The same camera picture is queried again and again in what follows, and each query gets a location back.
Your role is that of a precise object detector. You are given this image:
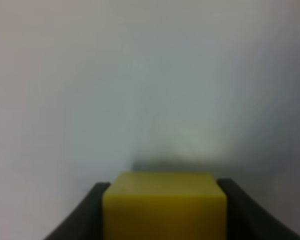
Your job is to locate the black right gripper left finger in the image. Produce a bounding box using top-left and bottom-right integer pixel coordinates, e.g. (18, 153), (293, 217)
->
(45, 182), (111, 240)

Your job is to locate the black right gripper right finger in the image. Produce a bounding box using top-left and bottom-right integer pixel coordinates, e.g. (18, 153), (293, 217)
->
(217, 178), (300, 240)

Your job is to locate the yellow cube block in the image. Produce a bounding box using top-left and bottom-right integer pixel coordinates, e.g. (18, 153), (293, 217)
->
(102, 172), (227, 240)

